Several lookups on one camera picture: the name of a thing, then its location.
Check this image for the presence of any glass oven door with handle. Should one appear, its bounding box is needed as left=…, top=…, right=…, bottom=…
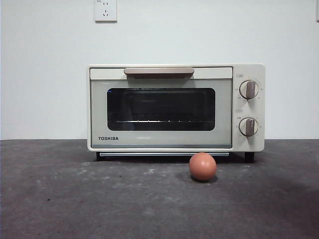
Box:
left=89, top=66, right=234, bottom=149

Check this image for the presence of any brown egg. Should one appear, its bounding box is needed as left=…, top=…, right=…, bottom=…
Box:
left=188, top=152, right=217, bottom=182

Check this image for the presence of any silver oven crumb tray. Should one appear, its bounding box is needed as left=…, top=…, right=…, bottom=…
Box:
left=99, top=152, right=230, bottom=157

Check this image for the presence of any cream oven knob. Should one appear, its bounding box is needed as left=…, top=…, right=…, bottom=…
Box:
left=238, top=117, right=259, bottom=137
left=239, top=80, right=260, bottom=100

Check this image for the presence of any cream Toshiba toaster oven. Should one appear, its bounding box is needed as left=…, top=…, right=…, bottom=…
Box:
left=87, top=63, right=266, bottom=153

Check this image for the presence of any metal wire oven rack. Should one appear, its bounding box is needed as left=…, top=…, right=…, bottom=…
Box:
left=116, top=119, right=200, bottom=124

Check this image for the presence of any white wall socket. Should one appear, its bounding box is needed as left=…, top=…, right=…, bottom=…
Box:
left=94, top=0, right=118, bottom=23

